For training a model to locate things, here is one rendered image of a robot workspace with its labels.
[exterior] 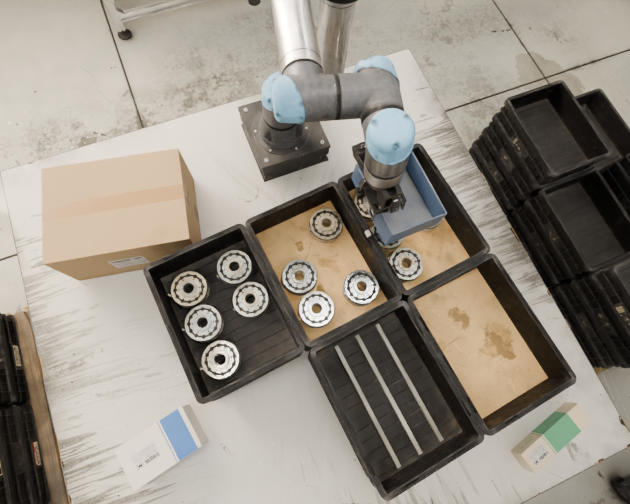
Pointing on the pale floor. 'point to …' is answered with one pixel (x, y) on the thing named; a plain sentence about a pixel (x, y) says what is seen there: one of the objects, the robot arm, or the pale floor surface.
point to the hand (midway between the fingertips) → (372, 201)
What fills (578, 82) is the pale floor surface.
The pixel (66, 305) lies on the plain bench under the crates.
